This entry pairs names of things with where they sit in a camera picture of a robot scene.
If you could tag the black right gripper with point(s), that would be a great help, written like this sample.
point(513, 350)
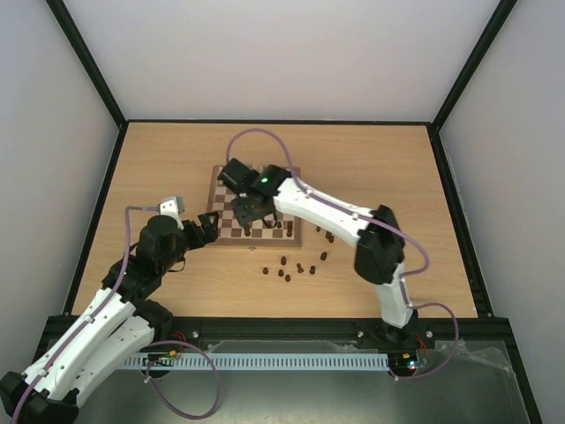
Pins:
point(251, 208)

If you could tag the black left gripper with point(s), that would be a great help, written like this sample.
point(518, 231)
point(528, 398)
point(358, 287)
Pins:
point(211, 231)

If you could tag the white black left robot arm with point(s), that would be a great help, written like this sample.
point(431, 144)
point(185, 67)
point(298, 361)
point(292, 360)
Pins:
point(120, 320)

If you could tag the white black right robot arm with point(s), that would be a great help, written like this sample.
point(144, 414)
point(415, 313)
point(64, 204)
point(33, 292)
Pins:
point(374, 234)

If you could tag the wooden chess board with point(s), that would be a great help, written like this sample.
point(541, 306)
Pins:
point(232, 234)

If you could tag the black aluminium frame rail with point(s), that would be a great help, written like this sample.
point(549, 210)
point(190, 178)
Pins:
point(365, 333)

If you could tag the white slotted cable duct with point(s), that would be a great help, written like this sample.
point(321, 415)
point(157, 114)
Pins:
point(264, 362)

